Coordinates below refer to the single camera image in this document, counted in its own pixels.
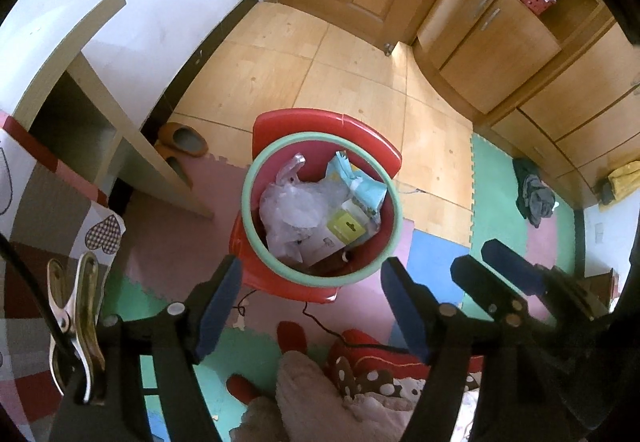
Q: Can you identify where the dark grey clothing pile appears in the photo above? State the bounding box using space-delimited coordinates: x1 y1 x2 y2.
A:
512 157 558 229

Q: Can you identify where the blue foam floor mat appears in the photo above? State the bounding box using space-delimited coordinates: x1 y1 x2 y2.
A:
390 226 473 318

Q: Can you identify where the yellow cloth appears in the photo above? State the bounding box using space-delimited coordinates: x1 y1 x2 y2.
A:
600 161 640 208

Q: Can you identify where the wooden cabinet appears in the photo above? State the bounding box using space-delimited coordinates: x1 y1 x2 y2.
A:
412 0 640 210

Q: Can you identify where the metal spring clip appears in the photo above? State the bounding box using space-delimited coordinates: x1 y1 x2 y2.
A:
46 252 108 405

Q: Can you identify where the checked heart quilt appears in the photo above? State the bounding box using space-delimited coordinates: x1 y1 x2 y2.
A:
0 109 126 440

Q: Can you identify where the white box with green edge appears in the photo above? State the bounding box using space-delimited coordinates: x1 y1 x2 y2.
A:
307 199 381 268

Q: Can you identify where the red bin with green rim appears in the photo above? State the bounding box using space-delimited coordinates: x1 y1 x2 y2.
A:
241 132 403 287

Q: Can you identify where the pink foam floor mat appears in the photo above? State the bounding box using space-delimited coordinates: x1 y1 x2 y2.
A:
107 154 346 358

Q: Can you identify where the red plush blanket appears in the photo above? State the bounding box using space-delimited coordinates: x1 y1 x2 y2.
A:
326 328 483 423

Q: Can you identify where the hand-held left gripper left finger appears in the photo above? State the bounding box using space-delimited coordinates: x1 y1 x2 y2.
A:
50 254 244 442

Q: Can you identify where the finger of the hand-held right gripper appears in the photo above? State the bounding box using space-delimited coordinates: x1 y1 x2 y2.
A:
481 238 601 320
451 255 556 338

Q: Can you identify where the clear plastic bag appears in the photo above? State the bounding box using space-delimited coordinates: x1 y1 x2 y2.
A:
258 153 351 268

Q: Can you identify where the red plastic stool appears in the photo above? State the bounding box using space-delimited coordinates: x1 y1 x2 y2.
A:
227 108 403 304

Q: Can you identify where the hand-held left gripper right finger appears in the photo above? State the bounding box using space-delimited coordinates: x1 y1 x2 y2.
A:
380 256 576 442

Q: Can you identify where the thin black floor cable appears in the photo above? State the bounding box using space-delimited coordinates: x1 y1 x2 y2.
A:
235 289 426 355

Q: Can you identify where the light blue wipes packet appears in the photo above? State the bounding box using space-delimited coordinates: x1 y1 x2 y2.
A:
326 151 388 223

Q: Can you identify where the brown slipper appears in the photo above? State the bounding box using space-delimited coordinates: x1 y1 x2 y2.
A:
157 122 208 158
165 154 195 188

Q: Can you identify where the beige wooden desk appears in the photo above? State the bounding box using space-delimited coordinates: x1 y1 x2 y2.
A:
12 0 216 220

